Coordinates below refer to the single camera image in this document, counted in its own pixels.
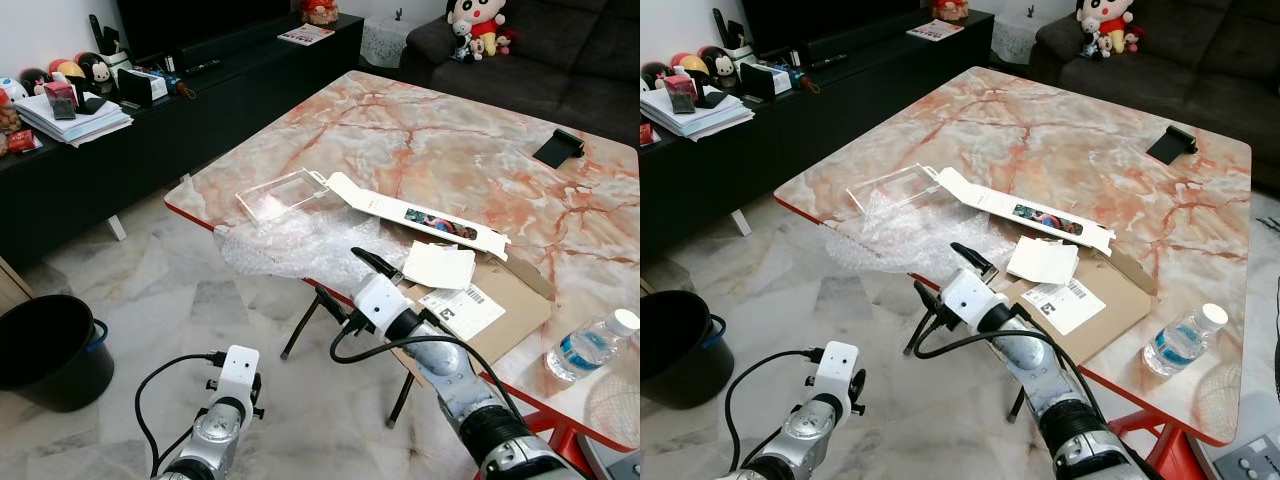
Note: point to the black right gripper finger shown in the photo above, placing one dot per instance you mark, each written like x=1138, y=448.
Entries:
x=329, y=302
x=372, y=260
x=926, y=296
x=970, y=255

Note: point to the clear bubble wrap sheet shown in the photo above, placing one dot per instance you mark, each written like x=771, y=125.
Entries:
x=890, y=245
x=290, y=250

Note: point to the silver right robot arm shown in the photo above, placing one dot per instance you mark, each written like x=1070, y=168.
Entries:
x=450, y=375
x=1035, y=365

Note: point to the long white printed cardboard package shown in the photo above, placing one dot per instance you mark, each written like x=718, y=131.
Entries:
x=385, y=205
x=1000, y=200

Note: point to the white folded paper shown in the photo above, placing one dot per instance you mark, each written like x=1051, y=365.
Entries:
x=1045, y=262
x=440, y=265

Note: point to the clear plastic box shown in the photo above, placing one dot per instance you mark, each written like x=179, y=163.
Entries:
x=895, y=190
x=285, y=195

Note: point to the white barcode shipping label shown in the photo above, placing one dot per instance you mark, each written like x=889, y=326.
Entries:
x=1068, y=305
x=465, y=312

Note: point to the brown cardboard mailer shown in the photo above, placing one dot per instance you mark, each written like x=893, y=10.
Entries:
x=510, y=310
x=1115, y=290

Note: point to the long black low console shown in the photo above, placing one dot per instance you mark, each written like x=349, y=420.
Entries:
x=200, y=130
x=830, y=130

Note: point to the white lace cloth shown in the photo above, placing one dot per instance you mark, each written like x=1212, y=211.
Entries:
x=1012, y=38
x=380, y=40

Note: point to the clear water bottle white cap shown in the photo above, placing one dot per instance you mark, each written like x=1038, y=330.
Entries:
x=585, y=350
x=1180, y=342

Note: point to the colourful magazine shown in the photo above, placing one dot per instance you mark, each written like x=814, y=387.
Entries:
x=935, y=30
x=305, y=35

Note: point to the black remote control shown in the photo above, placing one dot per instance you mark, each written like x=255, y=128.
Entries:
x=830, y=62
x=200, y=68

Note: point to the white foam net wrap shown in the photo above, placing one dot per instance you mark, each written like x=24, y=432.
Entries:
x=615, y=405
x=1218, y=400

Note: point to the grey device with buttons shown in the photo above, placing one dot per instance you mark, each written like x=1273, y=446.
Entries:
x=625, y=468
x=1250, y=455

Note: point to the red figurine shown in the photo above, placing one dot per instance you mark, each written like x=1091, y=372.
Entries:
x=950, y=8
x=318, y=12

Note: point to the cartoon boy plush doll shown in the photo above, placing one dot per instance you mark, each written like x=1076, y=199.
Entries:
x=1108, y=25
x=480, y=30

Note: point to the black and white box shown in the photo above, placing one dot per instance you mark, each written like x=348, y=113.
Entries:
x=135, y=88
x=757, y=82

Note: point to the dark grey fabric sofa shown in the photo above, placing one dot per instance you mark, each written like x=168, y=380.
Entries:
x=1200, y=60
x=560, y=60

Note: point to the black television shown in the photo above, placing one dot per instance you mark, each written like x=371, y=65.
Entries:
x=820, y=18
x=190, y=20

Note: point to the stack of white papers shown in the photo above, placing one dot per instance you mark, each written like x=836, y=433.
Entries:
x=705, y=118
x=90, y=125

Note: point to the small black stand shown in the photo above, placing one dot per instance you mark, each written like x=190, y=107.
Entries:
x=712, y=98
x=92, y=103

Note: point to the flat red printed box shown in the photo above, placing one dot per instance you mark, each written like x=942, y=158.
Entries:
x=22, y=140
x=646, y=133

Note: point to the black mouse plush toy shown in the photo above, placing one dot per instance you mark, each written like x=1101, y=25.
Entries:
x=97, y=68
x=718, y=65

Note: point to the dark red small box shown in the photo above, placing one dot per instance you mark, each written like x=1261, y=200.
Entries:
x=60, y=100
x=680, y=95

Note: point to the yellow red round plush toy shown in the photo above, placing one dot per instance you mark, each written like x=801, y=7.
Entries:
x=68, y=70
x=685, y=62

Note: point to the black round plush toy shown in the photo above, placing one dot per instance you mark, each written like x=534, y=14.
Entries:
x=35, y=80
x=655, y=75

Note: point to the white round plush toy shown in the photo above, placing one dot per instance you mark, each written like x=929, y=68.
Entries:
x=10, y=90

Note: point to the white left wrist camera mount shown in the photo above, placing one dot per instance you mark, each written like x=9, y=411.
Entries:
x=238, y=372
x=838, y=370

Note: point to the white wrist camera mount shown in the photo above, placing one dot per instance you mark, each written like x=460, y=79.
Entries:
x=838, y=370
x=378, y=300
x=968, y=297
x=238, y=372

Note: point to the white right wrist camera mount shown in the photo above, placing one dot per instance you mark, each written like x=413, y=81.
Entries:
x=378, y=300
x=968, y=297

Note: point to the marble top table red frame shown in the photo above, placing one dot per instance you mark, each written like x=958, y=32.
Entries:
x=1050, y=130
x=450, y=130

